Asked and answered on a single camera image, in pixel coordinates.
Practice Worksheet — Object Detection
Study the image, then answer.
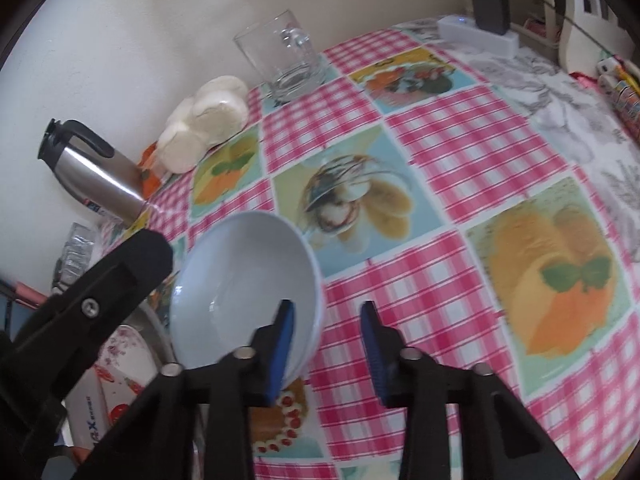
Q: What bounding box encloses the white power strip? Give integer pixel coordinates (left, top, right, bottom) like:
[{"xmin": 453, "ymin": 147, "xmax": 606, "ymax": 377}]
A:
[{"xmin": 437, "ymin": 14, "xmax": 521, "ymax": 57}]

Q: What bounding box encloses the white plastic chair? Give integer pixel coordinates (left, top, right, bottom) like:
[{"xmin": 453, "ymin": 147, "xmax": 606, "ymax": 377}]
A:
[{"xmin": 559, "ymin": 0, "xmax": 628, "ymax": 77}]

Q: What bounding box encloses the bag of steamed buns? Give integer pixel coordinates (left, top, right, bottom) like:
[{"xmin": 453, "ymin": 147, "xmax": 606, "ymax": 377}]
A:
[{"xmin": 157, "ymin": 76, "xmax": 249, "ymax": 173}]

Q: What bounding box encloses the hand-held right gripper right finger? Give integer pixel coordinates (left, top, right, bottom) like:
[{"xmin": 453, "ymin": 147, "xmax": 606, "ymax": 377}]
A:
[{"xmin": 361, "ymin": 301, "xmax": 581, "ymax": 480}]

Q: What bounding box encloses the glass carafe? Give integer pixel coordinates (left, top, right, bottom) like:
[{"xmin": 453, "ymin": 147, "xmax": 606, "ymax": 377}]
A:
[{"xmin": 51, "ymin": 254, "xmax": 87, "ymax": 297}]

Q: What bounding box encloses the stainless steel thermos jug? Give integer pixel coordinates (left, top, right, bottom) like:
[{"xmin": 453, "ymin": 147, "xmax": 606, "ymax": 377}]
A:
[{"xmin": 37, "ymin": 119, "xmax": 148, "ymax": 223}]

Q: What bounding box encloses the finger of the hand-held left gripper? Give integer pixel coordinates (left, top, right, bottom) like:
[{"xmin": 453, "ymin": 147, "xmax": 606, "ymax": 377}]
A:
[{"xmin": 10, "ymin": 230, "xmax": 173, "ymax": 396}]

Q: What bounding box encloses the pink board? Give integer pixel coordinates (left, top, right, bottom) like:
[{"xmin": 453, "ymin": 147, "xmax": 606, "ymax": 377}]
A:
[{"xmin": 0, "ymin": 277, "xmax": 52, "ymax": 308}]

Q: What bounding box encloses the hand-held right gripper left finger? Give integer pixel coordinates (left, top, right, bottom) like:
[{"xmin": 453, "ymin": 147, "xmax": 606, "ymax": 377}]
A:
[{"xmin": 70, "ymin": 300, "xmax": 296, "ymax": 480}]

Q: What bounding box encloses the orange snack packet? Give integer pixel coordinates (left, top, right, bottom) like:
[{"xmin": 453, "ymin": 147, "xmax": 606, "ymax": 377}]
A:
[{"xmin": 137, "ymin": 142, "xmax": 167, "ymax": 198}]

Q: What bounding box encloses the black charger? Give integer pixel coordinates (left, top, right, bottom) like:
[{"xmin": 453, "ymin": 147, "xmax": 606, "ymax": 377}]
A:
[{"xmin": 471, "ymin": 0, "xmax": 512, "ymax": 36}]

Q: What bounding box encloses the stainless steel basin plate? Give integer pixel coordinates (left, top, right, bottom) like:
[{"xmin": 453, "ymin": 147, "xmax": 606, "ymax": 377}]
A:
[{"xmin": 117, "ymin": 305, "xmax": 206, "ymax": 461}]

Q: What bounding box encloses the strawberry print bowl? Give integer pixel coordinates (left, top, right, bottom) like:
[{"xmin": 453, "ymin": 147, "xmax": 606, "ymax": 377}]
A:
[{"xmin": 92, "ymin": 360, "xmax": 161, "ymax": 426}]

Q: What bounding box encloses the glass mug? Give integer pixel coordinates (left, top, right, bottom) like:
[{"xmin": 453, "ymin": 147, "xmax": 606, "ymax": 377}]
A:
[{"xmin": 234, "ymin": 9, "xmax": 326, "ymax": 104}]

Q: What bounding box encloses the clear drinking glass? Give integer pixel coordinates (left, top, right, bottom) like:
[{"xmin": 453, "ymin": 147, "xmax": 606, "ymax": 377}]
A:
[{"xmin": 66, "ymin": 222, "xmax": 100, "ymax": 262}]

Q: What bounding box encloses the pale blue bowl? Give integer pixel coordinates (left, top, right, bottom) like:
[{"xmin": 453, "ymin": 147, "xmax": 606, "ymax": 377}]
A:
[{"xmin": 169, "ymin": 211, "xmax": 326, "ymax": 392}]

